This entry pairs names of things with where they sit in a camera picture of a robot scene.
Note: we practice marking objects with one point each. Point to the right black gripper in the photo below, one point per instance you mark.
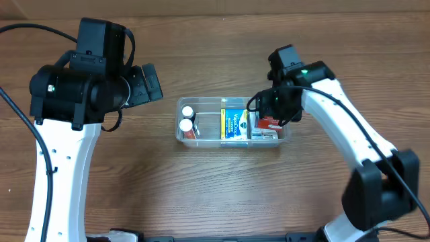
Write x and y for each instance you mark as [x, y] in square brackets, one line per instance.
[269, 109]

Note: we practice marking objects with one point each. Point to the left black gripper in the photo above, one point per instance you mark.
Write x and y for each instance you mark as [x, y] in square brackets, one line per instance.
[144, 86]

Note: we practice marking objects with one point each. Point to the red Panadol box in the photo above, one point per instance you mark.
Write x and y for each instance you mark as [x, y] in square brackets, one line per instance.
[268, 123]

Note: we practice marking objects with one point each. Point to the black bottle white cap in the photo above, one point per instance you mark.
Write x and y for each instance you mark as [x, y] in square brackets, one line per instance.
[188, 113]

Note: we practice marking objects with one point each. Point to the white blue medicine box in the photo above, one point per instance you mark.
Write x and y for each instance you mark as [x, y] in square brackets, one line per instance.
[260, 133]

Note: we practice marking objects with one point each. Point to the orange tube white cap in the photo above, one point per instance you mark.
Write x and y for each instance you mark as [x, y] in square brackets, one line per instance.
[187, 128]

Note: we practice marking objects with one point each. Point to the blue yellow medicine box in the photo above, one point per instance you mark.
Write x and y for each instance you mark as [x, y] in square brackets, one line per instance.
[234, 124]

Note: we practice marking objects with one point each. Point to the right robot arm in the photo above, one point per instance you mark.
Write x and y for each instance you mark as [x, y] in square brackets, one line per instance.
[384, 181]

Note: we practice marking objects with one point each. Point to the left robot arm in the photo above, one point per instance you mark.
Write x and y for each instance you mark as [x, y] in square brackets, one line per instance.
[69, 108]

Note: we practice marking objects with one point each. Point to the clear plastic container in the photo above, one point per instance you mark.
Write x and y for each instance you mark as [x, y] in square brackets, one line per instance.
[207, 124]

